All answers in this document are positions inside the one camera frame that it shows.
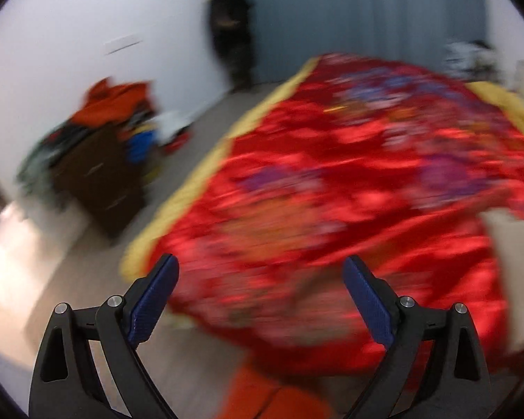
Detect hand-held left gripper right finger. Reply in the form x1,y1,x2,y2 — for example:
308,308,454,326
342,255,492,419

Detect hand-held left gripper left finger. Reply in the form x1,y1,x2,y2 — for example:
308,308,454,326
28,253,180,419

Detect beige pants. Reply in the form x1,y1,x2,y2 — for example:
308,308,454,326
480,208,524,355

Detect red floral satin blanket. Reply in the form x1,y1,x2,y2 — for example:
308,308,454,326
146,52,524,378

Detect yellow fuzzy blanket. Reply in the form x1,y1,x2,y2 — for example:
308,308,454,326
120,56,524,330

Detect dark wooden cabinet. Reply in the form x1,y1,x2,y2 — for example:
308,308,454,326
48,124,160,242

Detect orange cloth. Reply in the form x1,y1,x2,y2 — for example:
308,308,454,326
216,355,333,419

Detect blue cloth item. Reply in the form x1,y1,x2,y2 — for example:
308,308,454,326
126,126,159,164

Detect dark mixed clothes heap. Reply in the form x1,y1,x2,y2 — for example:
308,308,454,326
16,126,73,204

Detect white cloth item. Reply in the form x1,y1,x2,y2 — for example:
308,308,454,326
156,110,194,141

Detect orange clothes pile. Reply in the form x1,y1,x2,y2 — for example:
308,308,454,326
69,77,157,128

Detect black and white patterned cloth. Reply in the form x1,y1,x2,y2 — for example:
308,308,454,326
443,40,507,81

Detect blue-grey curtain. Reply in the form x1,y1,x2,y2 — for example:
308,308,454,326
240,0,492,84

